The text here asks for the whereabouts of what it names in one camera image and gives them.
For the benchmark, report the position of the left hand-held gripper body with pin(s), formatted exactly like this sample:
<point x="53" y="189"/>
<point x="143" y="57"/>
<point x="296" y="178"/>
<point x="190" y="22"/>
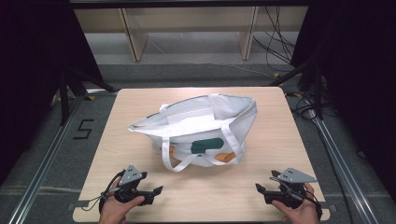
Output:
<point x="130" y="177"/>

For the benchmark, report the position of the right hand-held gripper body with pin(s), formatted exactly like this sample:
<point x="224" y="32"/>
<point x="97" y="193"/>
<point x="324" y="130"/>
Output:
<point x="291" y="183"/>

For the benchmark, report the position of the white canvas tote bag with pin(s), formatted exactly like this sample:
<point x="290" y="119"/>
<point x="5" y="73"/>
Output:
<point x="199" y="124"/>

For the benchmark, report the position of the person's right hand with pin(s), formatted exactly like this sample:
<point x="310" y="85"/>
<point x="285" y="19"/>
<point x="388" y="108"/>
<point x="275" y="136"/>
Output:
<point x="299" y="213"/>

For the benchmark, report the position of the person's left hand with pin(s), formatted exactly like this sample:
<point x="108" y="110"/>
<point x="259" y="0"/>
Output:
<point x="116" y="208"/>

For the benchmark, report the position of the yellow tape piece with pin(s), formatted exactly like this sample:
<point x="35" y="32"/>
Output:
<point x="91" y="98"/>
<point x="297" y="94"/>
<point x="276" y="75"/>

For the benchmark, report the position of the black metal stand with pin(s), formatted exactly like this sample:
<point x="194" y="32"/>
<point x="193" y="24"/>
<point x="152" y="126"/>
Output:
<point x="64" y="99"/>
<point x="317" y="93"/>

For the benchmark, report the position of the black curtain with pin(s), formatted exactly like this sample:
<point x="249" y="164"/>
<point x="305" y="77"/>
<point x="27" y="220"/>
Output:
<point x="34" y="62"/>
<point x="358" y="77"/>

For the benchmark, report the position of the light wooden desk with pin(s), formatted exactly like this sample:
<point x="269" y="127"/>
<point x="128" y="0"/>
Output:
<point x="137" y="42"/>

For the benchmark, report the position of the aluminium floor rail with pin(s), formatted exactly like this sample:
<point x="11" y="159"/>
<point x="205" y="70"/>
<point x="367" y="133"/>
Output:
<point x="345" y="168"/>
<point x="40" y="174"/>

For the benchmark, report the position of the black metal frame bar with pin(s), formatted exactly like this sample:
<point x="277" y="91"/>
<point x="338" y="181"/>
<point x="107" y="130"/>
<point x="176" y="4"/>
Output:
<point x="186" y="3"/>

